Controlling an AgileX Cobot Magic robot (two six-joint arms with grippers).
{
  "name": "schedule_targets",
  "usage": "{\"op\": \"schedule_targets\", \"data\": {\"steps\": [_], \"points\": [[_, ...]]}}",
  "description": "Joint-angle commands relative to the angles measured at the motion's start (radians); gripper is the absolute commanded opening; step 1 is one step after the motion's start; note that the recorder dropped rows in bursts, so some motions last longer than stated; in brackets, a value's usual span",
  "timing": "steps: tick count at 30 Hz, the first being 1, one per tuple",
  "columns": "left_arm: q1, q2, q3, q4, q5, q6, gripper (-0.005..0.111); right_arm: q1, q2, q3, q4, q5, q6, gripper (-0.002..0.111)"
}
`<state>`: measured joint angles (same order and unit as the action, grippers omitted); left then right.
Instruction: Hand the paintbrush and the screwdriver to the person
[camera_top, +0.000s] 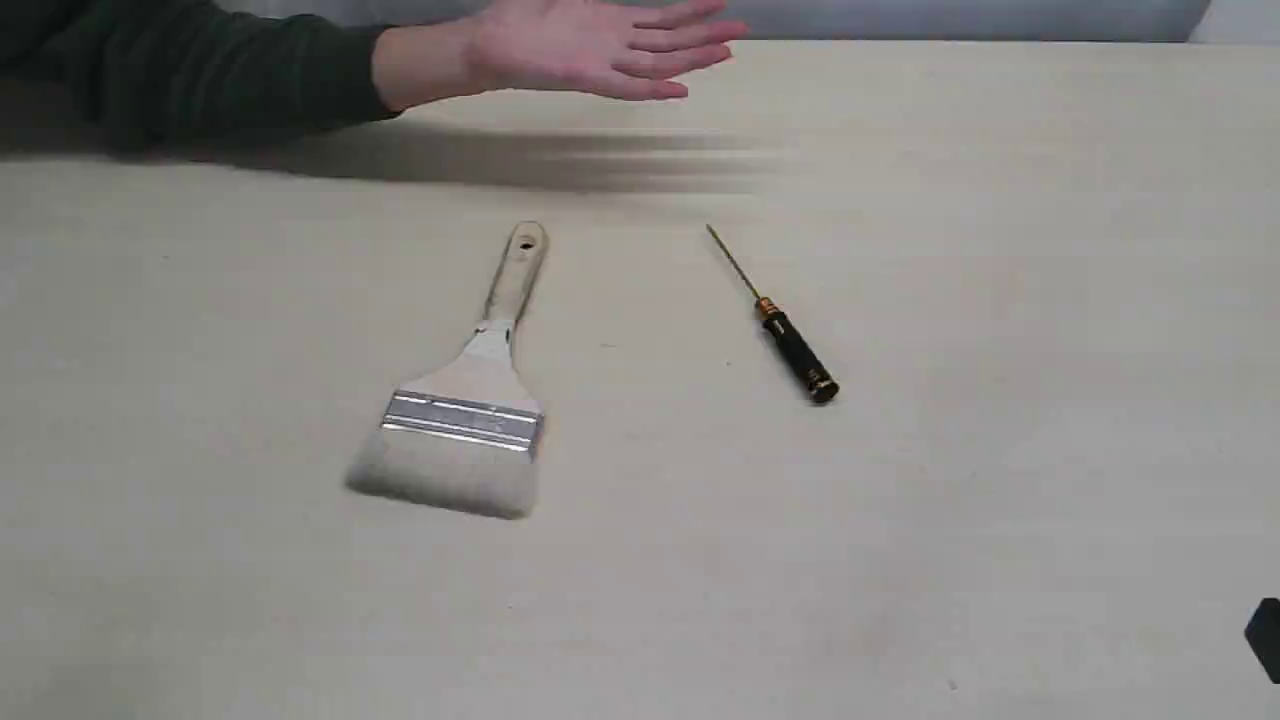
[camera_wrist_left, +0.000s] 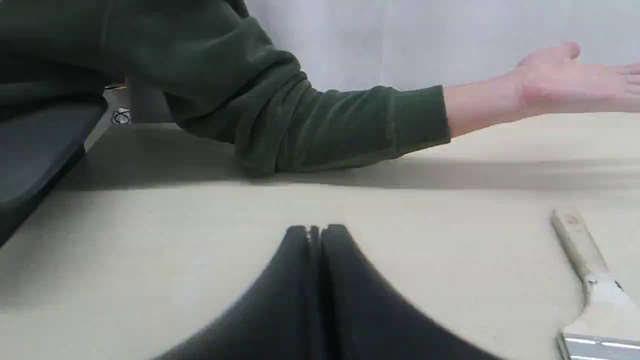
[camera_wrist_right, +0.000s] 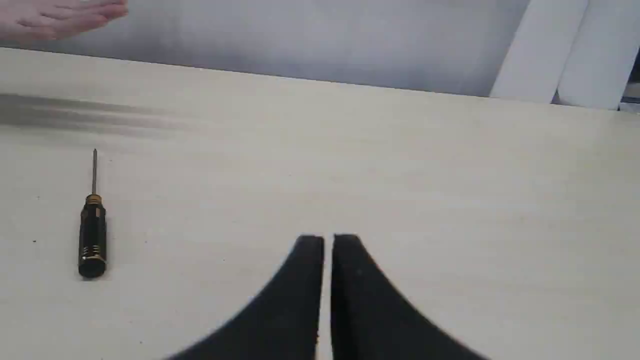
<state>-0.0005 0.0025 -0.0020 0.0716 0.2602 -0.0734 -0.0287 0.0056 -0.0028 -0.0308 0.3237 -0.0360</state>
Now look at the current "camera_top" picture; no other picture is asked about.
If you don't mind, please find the wide white paint brush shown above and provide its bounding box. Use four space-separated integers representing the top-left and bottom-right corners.
346 220 550 519

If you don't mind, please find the person's bare open hand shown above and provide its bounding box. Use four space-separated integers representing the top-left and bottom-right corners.
465 1 748 102

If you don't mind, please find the black and gold screwdriver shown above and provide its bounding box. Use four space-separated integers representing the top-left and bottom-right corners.
705 224 840 406

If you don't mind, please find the forearm in dark green sleeve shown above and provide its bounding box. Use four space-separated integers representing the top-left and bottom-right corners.
3 1 493 151

